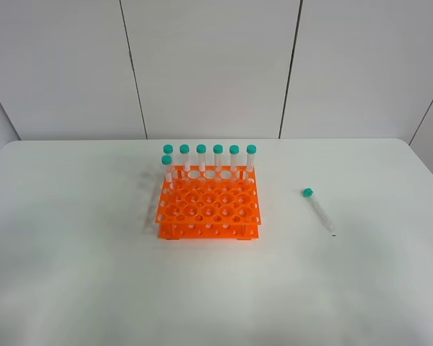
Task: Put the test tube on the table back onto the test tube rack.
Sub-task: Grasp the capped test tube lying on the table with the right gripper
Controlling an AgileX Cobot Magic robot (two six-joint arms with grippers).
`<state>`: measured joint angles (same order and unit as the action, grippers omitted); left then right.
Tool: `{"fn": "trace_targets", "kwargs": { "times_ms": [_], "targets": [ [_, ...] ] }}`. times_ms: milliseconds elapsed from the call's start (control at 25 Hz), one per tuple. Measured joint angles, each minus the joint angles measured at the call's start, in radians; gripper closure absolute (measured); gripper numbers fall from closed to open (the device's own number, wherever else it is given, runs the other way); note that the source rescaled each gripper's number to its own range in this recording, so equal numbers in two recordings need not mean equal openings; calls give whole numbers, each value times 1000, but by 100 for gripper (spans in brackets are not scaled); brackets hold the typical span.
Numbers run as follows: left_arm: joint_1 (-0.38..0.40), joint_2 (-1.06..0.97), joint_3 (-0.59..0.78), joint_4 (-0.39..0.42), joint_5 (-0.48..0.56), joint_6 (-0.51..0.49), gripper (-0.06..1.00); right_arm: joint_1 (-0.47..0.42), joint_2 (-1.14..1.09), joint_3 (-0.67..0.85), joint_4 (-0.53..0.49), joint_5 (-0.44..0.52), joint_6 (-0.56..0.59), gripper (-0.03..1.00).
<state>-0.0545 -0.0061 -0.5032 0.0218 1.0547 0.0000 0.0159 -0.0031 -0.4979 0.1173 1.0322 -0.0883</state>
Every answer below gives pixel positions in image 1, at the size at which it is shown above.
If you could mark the teal-capped test tube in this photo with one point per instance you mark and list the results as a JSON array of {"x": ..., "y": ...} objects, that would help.
[{"x": 320, "y": 212}]

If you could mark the orange test tube rack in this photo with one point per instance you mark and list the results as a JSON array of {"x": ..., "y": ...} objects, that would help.
[{"x": 209, "y": 205}]

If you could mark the second row left tube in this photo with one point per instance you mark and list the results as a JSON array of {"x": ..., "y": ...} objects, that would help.
[{"x": 168, "y": 165}]

